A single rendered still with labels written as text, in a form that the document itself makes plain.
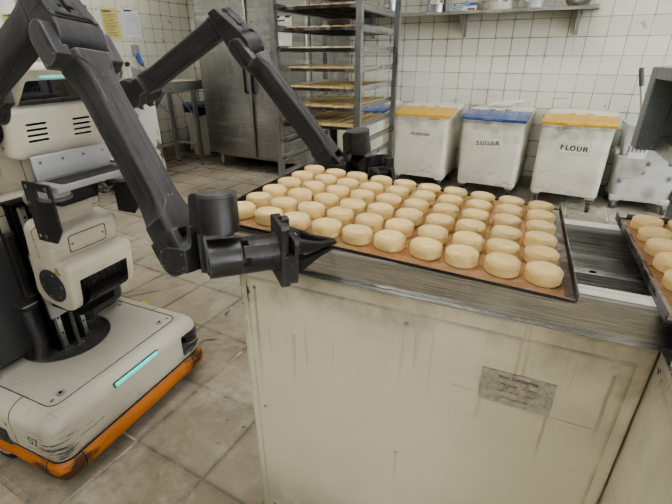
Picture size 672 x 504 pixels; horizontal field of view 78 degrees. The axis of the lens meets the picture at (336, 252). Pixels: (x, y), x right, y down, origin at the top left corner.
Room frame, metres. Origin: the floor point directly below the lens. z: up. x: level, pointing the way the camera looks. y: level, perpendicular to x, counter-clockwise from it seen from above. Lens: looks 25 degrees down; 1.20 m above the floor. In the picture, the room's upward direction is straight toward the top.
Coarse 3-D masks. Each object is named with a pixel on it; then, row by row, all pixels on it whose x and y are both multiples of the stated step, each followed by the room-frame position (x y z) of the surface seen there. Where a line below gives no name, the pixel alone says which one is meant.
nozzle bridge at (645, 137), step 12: (660, 72) 0.87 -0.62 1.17; (648, 84) 0.93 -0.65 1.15; (660, 84) 0.88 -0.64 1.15; (648, 96) 0.90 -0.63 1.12; (660, 96) 0.88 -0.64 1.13; (648, 108) 0.89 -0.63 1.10; (660, 108) 0.88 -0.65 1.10; (648, 120) 0.89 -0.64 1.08; (660, 120) 0.88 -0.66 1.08; (636, 132) 0.91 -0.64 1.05; (648, 132) 0.88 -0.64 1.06; (660, 132) 0.87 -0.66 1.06; (636, 144) 0.89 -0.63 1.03; (648, 144) 0.88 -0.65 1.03; (660, 144) 0.85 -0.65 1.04
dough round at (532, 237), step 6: (528, 234) 0.65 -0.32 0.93; (534, 234) 0.65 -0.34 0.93; (540, 234) 0.65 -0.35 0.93; (546, 234) 0.65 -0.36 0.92; (528, 240) 0.64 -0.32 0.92; (534, 240) 0.63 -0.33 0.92; (540, 240) 0.63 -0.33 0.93; (546, 240) 0.63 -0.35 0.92; (552, 240) 0.63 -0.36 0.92; (552, 246) 0.62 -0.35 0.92
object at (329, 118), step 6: (318, 114) 2.62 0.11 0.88; (324, 114) 2.64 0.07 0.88; (330, 114) 2.62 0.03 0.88; (336, 114) 2.66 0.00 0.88; (342, 114) 2.62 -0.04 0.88; (348, 114) 2.68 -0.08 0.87; (366, 114) 2.62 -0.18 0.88; (372, 114) 2.64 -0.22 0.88; (378, 114) 2.62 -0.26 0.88; (318, 120) 2.36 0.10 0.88; (324, 120) 2.37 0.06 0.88; (330, 120) 2.43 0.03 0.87; (336, 120) 2.36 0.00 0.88; (342, 120) 2.36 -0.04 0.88; (348, 120) 2.38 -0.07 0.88; (366, 120) 2.41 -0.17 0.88; (342, 126) 2.27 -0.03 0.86; (348, 126) 2.19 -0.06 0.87
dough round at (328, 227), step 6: (312, 222) 0.67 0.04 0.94; (318, 222) 0.66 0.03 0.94; (324, 222) 0.66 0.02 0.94; (330, 222) 0.66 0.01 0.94; (336, 222) 0.66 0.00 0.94; (312, 228) 0.66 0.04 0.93; (318, 228) 0.64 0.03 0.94; (324, 228) 0.64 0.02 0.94; (330, 228) 0.64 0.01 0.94; (336, 228) 0.64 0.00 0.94; (318, 234) 0.64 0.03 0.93; (324, 234) 0.64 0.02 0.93; (330, 234) 0.64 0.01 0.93; (336, 234) 0.64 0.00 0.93
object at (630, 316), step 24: (312, 264) 0.67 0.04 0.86; (336, 264) 0.65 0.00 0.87; (360, 264) 0.63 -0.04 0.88; (384, 264) 0.62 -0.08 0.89; (384, 288) 0.62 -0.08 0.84; (408, 288) 0.60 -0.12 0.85; (432, 288) 0.58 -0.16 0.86; (456, 288) 0.57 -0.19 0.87; (480, 288) 0.56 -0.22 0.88; (504, 288) 0.54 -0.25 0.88; (600, 288) 0.51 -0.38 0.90; (504, 312) 0.54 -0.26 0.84; (528, 312) 0.53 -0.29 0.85; (552, 312) 0.51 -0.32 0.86; (576, 312) 0.50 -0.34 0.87; (600, 312) 0.49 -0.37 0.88; (624, 312) 0.48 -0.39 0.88; (648, 312) 0.47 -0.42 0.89; (624, 336) 0.48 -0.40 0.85; (648, 336) 0.47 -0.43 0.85
